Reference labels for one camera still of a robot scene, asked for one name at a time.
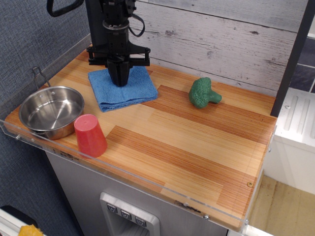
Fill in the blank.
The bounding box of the red plastic cup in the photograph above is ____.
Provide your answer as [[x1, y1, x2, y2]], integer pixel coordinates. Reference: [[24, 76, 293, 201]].
[[74, 114, 107, 158]]

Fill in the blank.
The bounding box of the dark right support post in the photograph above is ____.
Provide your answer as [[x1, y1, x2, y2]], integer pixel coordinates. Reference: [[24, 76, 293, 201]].
[[270, 0, 315, 117]]

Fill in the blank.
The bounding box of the clear acrylic table guard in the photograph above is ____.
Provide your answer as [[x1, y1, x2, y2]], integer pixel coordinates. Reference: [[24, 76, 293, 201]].
[[1, 121, 263, 236]]

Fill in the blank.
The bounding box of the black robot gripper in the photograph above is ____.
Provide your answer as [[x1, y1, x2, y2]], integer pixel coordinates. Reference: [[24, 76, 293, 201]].
[[87, 26, 151, 87]]

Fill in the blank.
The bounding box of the grey toy fridge cabinet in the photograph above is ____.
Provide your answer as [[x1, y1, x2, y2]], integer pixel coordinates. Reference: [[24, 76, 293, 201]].
[[47, 153, 228, 236]]

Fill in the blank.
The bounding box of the dark left support post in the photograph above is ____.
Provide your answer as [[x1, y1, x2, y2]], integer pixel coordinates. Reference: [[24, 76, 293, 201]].
[[85, 0, 109, 54]]

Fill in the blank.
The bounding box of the stainless steel pan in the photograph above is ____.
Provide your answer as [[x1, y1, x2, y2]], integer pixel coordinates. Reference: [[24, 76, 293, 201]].
[[19, 67, 85, 140]]

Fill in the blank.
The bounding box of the dark support post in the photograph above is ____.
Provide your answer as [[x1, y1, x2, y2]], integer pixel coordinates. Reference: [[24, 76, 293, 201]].
[[270, 0, 315, 117], [85, 0, 109, 54]]

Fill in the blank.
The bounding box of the yellow object at corner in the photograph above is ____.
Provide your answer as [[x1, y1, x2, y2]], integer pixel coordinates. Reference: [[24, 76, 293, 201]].
[[18, 225, 44, 236]]

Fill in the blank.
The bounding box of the blue rag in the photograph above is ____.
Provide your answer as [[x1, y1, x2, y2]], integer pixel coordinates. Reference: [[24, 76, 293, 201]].
[[88, 66, 158, 112]]

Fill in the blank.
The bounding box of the green toy broccoli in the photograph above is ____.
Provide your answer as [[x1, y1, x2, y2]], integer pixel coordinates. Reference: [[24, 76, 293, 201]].
[[189, 77, 222, 109]]

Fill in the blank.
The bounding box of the white toy sink unit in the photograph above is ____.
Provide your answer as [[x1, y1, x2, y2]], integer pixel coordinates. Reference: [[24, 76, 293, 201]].
[[263, 88, 315, 194]]

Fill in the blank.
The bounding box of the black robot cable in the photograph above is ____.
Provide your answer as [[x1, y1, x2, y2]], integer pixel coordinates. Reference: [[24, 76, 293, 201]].
[[46, 0, 84, 18]]

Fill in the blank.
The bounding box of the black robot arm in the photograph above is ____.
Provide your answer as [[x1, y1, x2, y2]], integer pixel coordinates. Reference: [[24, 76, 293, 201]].
[[86, 0, 151, 87]]

